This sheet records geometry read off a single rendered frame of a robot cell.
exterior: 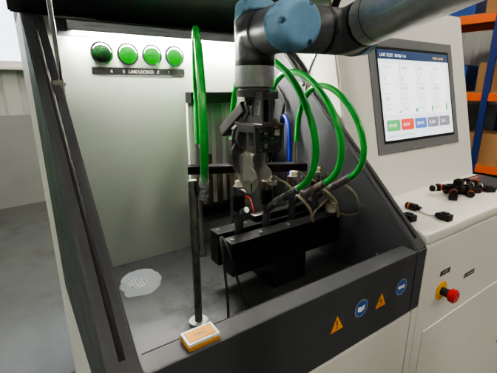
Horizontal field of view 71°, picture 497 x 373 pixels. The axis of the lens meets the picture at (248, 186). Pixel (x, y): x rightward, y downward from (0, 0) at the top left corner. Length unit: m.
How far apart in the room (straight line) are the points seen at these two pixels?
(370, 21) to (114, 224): 0.76
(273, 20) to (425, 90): 0.85
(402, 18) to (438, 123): 0.85
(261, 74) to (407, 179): 0.71
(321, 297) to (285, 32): 0.44
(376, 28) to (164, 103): 0.58
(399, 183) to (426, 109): 0.29
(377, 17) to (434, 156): 0.84
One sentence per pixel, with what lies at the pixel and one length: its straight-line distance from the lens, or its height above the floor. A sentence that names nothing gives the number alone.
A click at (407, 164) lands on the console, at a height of 1.06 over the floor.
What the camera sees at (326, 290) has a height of 0.95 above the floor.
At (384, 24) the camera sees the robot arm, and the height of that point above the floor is 1.39.
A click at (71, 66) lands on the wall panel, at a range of 0.92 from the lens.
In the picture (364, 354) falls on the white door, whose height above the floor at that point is 0.75.
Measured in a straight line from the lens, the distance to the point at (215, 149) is 1.04.
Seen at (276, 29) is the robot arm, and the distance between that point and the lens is 0.56.
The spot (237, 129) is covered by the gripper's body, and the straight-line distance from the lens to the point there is 0.69.
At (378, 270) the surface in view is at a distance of 0.77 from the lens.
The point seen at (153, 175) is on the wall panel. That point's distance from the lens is 0.99.
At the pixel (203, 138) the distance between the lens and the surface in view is 0.54.
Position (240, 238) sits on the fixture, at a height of 0.98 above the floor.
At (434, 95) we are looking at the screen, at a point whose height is 1.28.
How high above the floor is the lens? 1.31
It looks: 16 degrees down
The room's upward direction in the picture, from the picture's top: straight up
